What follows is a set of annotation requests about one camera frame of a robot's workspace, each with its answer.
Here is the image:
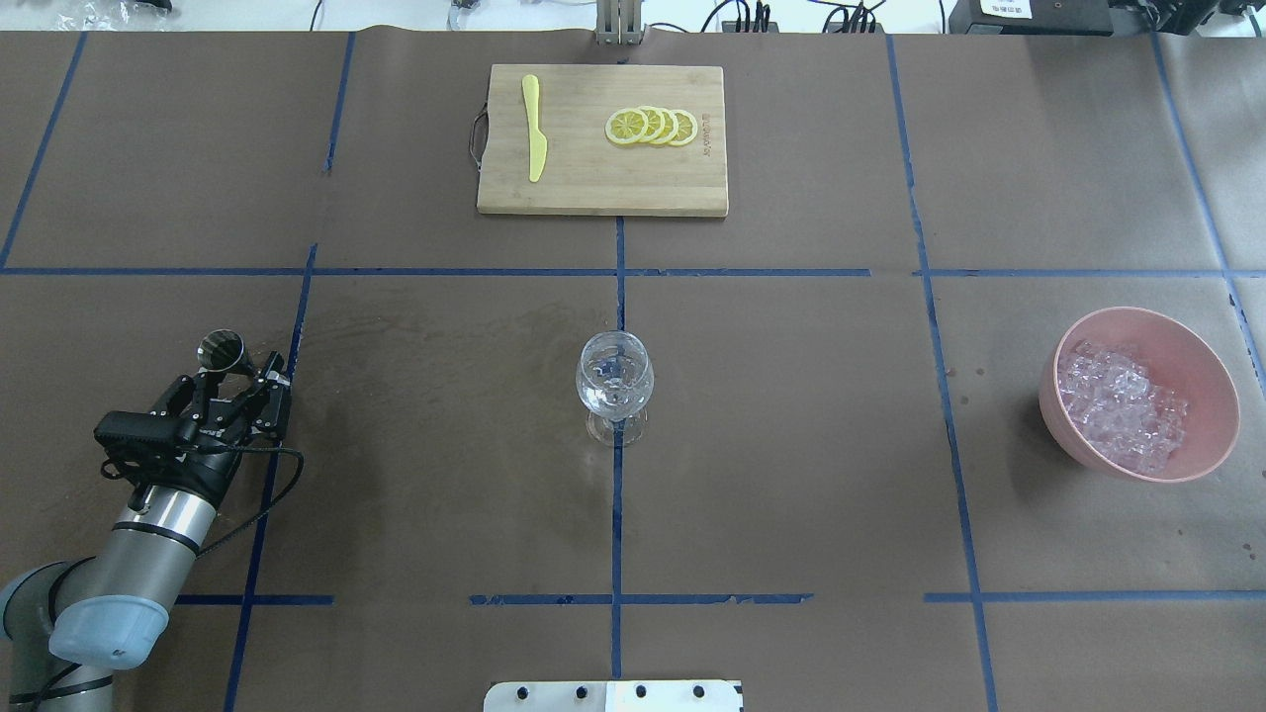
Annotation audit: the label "lower orange black connector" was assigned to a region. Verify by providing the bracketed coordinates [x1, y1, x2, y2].
[820, 3, 881, 35]

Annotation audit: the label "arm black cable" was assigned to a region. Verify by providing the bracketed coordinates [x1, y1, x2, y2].
[99, 445, 306, 560]

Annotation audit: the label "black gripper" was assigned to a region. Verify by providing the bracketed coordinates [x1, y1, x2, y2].
[149, 351, 291, 466]

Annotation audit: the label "clear ice cubes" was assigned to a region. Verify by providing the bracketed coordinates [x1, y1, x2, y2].
[1056, 341, 1190, 478]

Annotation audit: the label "clear wine glass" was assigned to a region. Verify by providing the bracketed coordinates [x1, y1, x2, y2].
[575, 329, 655, 448]

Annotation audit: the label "yellow plastic knife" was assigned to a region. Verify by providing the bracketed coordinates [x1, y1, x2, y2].
[522, 75, 549, 182]

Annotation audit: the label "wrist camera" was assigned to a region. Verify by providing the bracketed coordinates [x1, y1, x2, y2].
[92, 410, 189, 466]

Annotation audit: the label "pink ice bowl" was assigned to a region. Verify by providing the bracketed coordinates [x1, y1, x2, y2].
[1039, 307, 1242, 484]

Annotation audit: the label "orange black connector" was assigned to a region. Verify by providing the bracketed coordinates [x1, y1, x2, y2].
[820, 3, 881, 35]
[713, 1, 779, 35]

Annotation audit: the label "lemon slice stack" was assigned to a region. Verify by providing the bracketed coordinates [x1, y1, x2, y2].
[604, 105, 703, 147]

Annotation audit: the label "aluminium frame post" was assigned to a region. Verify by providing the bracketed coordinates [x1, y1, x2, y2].
[595, 0, 646, 46]

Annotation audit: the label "white camera pillar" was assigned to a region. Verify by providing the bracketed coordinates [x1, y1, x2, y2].
[484, 679, 744, 711]

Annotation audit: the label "bamboo cutting board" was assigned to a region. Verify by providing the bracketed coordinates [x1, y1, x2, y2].
[479, 63, 730, 220]

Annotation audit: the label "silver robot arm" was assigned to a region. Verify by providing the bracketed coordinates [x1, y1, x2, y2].
[3, 334, 305, 711]

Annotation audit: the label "black box device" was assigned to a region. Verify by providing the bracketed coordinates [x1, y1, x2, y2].
[947, 1, 1114, 37]

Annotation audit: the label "steel cocktail jigger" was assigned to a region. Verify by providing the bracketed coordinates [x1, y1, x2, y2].
[196, 329, 254, 378]

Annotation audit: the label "upper orange black connector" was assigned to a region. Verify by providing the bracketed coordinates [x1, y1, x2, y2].
[713, 1, 779, 35]

